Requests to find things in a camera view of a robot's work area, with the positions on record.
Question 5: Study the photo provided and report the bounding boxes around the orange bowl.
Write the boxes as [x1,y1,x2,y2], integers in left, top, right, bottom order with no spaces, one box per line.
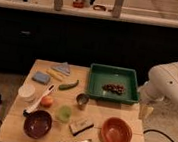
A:
[100,117,133,142]

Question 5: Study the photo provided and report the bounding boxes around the blue sponge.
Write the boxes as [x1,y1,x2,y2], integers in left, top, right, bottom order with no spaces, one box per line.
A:
[32,71,50,85]

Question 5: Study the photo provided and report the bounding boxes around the brown black sponge block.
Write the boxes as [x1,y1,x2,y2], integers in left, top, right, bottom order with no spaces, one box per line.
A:
[69,118,94,136]

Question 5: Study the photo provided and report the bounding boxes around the white handled spatula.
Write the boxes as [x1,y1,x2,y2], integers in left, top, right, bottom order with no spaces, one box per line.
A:
[23,85,55,117]

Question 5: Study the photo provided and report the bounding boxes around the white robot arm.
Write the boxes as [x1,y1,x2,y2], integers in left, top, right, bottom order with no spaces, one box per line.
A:
[138,61,178,119]

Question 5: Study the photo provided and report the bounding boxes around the dark maroon bowl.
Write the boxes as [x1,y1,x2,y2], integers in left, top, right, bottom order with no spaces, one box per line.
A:
[23,110,52,139]

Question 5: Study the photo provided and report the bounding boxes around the green plastic cup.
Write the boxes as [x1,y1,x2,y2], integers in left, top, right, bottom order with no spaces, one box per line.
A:
[57,105,72,123]

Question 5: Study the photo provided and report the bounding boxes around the red bowl on shelf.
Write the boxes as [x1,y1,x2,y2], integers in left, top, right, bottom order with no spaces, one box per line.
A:
[73,1,85,9]

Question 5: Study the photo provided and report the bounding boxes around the green pepper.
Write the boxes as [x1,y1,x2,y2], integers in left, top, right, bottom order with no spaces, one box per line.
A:
[58,80,79,91]

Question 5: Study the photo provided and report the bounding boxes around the green plastic tray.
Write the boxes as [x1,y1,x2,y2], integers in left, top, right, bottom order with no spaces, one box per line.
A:
[86,63,139,105]

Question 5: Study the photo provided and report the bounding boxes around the white paper cup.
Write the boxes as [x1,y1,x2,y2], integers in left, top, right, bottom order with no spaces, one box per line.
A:
[18,83,36,102]

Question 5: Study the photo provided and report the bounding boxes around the orange fruit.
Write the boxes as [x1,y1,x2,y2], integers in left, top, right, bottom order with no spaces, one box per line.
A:
[40,95,53,108]

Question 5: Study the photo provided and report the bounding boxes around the yellow banana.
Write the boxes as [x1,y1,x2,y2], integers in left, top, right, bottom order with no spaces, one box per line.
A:
[47,68,63,81]

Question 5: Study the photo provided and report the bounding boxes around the blue grey triangular cloth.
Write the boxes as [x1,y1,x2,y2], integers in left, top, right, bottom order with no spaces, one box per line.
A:
[52,62,71,76]

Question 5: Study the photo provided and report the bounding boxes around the brown beans pile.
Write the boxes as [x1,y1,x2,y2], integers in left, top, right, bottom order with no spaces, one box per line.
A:
[102,83,125,95]

